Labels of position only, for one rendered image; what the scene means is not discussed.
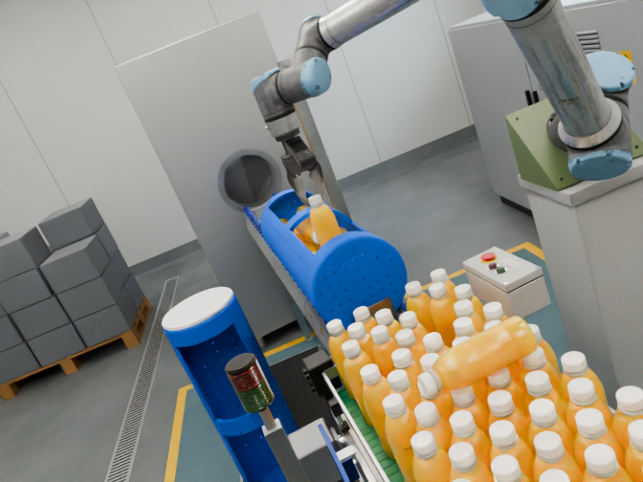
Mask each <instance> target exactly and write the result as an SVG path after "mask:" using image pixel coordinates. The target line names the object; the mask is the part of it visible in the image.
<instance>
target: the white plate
mask: <svg viewBox="0 0 643 482"><path fill-rule="evenodd" d="M232 297H233V291H232V290H231V289H230V288H227V287H217V288H212V289H208V290H206V291H203V292H201V293H198V294H196V295H194V296H191V297H189V298H187V299H185V300H184V301H182V302H180V303H179V304H178V305H176V306H175V307H174V308H172V309H171V310H170V311H169V312H168V313H167V314H166V315H165V317H164V319H163V321H162V326H163V327H164V329H166V330H168V331H178V330H183V329H187V328H189V327H192V326H194V325H197V324H199V323H201V322H203V321H205V320H207V319H209V318H211V317H213V316H214V315H216V314H217V313H219V312H220V311H221V310H222V309H224V308H225V307H226V306H227V305H228V304H229V302H230V301H231V299H232Z"/></svg>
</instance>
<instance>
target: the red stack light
mask: <svg viewBox="0 0 643 482"><path fill-rule="evenodd" d="M227 376H228V378H229V380H230V382H231V384H232V386H233V389H234V391H236V392H239V393H243V392H247V391H250V390H252V389H254V388H256V387H257V386H259V385H260V384H261V383H262V381H263V379H264V373H263V371H262V369H261V367H260V365H259V363H258V360H257V358H255V363H254V365H253V366H252V367H251V368H250V369H248V370H247V371H245V372H243V373H241V374H238V375H228V374H227Z"/></svg>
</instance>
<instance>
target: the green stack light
mask: <svg viewBox="0 0 643 482"><path fill-rule="evenodd" d="M235 393H236V395H237V397H238V399H239V401H240V403H241V404H242V406H243V408H244V410H245V411H246V412H248V413H257V412H259V411H261V410H263V409H265V408H266V407H268V406H269V405H270V404H271V403H272V401H273V400H274V398H275V395H274V393H273V390H272V388H271V387H270V385H269V383H268V381H267V379H266V377H265V375H264V379H263V381H262V383H261V384H260V385H259V386H257V387H256V388H254V389H252V390H250V391H247V392H243V393H239V392H236V391H235Z"/></svg>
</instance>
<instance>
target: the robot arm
mask: <svg viewBox="0 0 643 482"><path fill-rule="evenodd" d="M419 1H420V0H348V1H346V2H345V3H343V4H342V5H340V6H339V7H337V8H336V9H335V10H333V11H331V12H329V13H328V14H324V15H321V14H313V15H310V16H308V17H306V18H305V19H304V20H303V22H302V24H301V26H300V28H299V38H298V42H297V46H296V49H295V54H294V57H293V61H292V66H291V67H290V68H287V69H285V70H282V71H281V70H280V69H279V68H275V69H272V70H270V71H268V72H266V73H264V74H262V75H260V76H258V77H255V78H254V79H252V80H251V82H250V85H251V88H252V91H253V95H254V96H255V100H256V102H257V105H258V107H259V110H260V112H261V115H262V117H263V119H264V121H265V123H266V124H267V126H265V129H266V130H268V131H269V133H270V136H271V137H275V139H276V141H277V142H281V143H282V145H283V148H284V150H285V155H283V156H281V157H280V158H281V160H282V162H283V165H284V167H285V170H286V172H287V175H286V177H287V181H288V183H289V184H290V186H291V187H292V188H293V190H294V191H295V192H296V194H297V195H298V196H299V198H300V200H301V201H302V202H303V203H304V204H305V205H307V206H309V202H308V199H307V198H306V195H305V194H306V192H305V191H304V189H303V180H302V179H301V178H298V177H297V176H296V174H298V175H299V176H300V174H301V172H303V171H306V170H307V171H311V172H310V174H309V177H310V179H311V180H313V181H314V182H315V185H316V188H317V189H318V191H319V194H320V196H321V199H322V200H323V199H324V183H323V175H322V167H321V165H320V164H319V163H318V161H317V160H316V156H315V155H314V153H313V152H312V151H311V149H310V148H309V147H308V146H307V144H306V143H305V142H304V141H303V139H302V138H301V137H300V136H297V137H295V136H296V135H297V134H299V133H300V131H299V127H300V126H301V124H300V121H299V117H298V115H297V112H296V110H295V107H294V105H293V103H297V102H300V101H303V100H306V99H310V98H315V97H318V96H320V95H321V94H323V93H325V92H326V91H327V90H328V89H329V87H330V85H331V80H332V79H331V71H330V68H329V66H328V64H327V60H328V57H329V54H330V53H331V52H332V51H334V50H336V49H338V48H340V47H341V46H342V45H343V44H344V43H345V42H347V41H349V40H351V39H353V38H354V37H356V36H358V35H360V34H361V33H364V32H366V31H367V30H369V29H371V28H373V27H375V26H376V25H378V24H380V23H382V22H383V21H385V20H387V19H389V18H391V17H392V16H393V15H395V14H397V13H398V12H400V11H403V10H404V9H406V8H408V7H410V6H412V5H413V4H415V3H417V2H419ZM480 1H481V4H482V6H483V7H484V9H486V10H487V11H488V12H489V13H490V14H491V15H493V16H494V17H497V16H498V17H500V19H501V20H503V22H504V23H505V25H506V27H507V29H508V30H509V32H510V33H511V35H512V36H513V38H514V40H515V42H516V43H517V45H518V47H519V49H520V51H521V53H522V55H523V57H524V58H525V60H526V62H527V64H528V65H529V67H530V69H531V71H532V72H533V74H534V76H535V78H536V79H537V81H538V82H539V84H540V85H541V87H542V89H543V91H544V93H545V95H546V97H547V99H548V100H549V102H550V104H551V106H552V107H553V109H554V110H553V111H552V113H551V114H550V116H549V118H548V121H547V125H546V131H547V135H548V137H549V139H550V140H551V141H552V142H553V143H554V144H555V145H556V146H557V147H558V148H560V149H562V150H563V151H564V152H567V153H568V164H567V165H568V167H569V172H570V173H571V175H572V176H574V177H575V178H578V179H581V180H585V181H603V180H608V179H612V178H615V177H617V176H620V175H622V174H624V173H625V172H627V171H628V170H629V169H630V168H631V166H632V136H631V123H630V111H629V90H630V88H631V86H632V84H633V82H634V77H635V69H634V66H633V64H632V63H631V62H630V61H629V60H628V59H627V58H626V57H624V56H622V55H617V54H616V53H613V52H606V51H601V52H594V53H591V54H588V55H586V54H585V52H584V50H583V48H582V46H581V43H580V41H579V39H578V37H577V35H576V32H575V31H574V29H573V27H572V25H571V22H570V20H569V18H568V16H567V14H566V11H565V8H564V6H563V4H562V1H561V0H480Z"/></svg>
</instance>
